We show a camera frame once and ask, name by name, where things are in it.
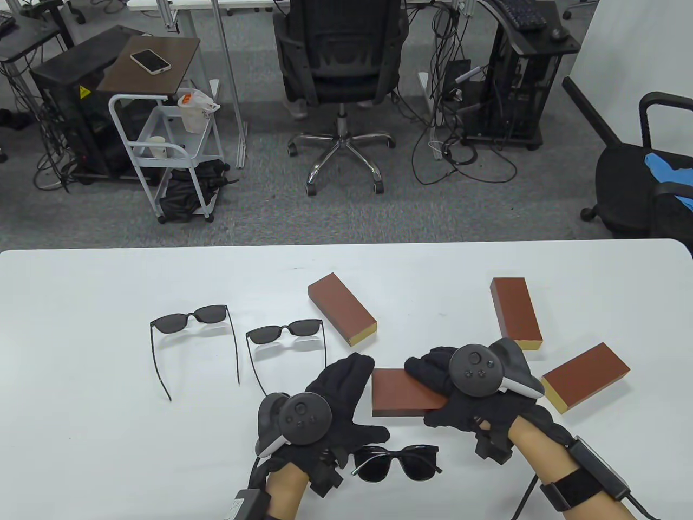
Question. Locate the person's left hand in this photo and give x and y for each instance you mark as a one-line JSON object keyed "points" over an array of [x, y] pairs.
{"points": [[344, 395]]}

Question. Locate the person's right hand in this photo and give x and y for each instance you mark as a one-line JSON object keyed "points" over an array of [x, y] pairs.
{"points": [[433, 368]]}

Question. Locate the brown storage box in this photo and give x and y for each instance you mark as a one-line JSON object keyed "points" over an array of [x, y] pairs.
{"points": [[587, 374], [514, 311], [338, 306], [400, 395]]}

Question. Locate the black sunglasses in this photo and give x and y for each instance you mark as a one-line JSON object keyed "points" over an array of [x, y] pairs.
{"points": [[173, 323], [265, 335], [373, 466]]}

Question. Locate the person's left forearm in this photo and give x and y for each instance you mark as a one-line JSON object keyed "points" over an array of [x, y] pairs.
{"points": [[287, 493]]}

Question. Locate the person's right forearm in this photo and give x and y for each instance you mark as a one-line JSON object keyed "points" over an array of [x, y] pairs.
{"points": [[536, 452]]}

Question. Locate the grey VR controller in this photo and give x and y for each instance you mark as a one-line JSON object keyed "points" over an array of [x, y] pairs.
{"points": [[476, 371], [303, 420]]}

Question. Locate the black wrist battery pack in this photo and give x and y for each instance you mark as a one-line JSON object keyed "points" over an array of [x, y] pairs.
{"points": [[598, 468], [243, 506]]}

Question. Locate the black bag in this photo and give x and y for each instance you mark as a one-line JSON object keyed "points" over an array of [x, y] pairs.
{"points": [[181, 197]]}

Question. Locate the black fabric office chair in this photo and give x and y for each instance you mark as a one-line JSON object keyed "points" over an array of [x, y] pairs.
{"points": [[622, 184]]}

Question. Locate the white desk foot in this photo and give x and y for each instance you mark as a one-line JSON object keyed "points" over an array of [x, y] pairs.
{"points": [[426, 86]]}

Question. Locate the black computer stand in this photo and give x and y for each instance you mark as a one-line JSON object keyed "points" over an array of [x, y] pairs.
{"points": [[514, 97]]}

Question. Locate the black floor box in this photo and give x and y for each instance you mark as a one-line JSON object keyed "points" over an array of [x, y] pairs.
{"points": [[456, 73]]}

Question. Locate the blue cloth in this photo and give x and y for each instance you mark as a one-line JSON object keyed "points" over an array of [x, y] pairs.
{"points": [[668, 168]]}

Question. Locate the white paper cup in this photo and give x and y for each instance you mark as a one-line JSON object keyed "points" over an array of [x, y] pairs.
{"points": [[157, 147]]}

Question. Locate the white plastic bag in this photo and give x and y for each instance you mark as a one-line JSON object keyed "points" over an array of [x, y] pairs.
{"points": [[192, 116]]}

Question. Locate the black mesh office chair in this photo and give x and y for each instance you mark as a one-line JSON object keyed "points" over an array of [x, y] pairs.
{"points": [[341, 59]]}

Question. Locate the white rolling cart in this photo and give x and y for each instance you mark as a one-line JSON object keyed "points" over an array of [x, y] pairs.
{"points": [[162, 124]]}

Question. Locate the black computer mouse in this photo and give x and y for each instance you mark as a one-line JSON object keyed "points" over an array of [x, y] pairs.
{"points": [[559, 34]]}

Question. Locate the black keyboard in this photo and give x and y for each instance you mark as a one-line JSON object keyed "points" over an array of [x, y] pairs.
{"points": [[522, 15]]}

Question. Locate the white smartphone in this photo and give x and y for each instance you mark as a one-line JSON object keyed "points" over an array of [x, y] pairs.
{"points": [[150, 60]]}

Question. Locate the black computer case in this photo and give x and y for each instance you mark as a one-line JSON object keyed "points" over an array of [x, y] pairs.
{"points": [[65, 81]]}

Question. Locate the black desk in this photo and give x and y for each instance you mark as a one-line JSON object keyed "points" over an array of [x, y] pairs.
{"points": [[32, 35]]}

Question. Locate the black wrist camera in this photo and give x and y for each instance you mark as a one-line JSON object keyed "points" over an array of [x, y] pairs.
{"points": [[325, 479], [492, 447]]}

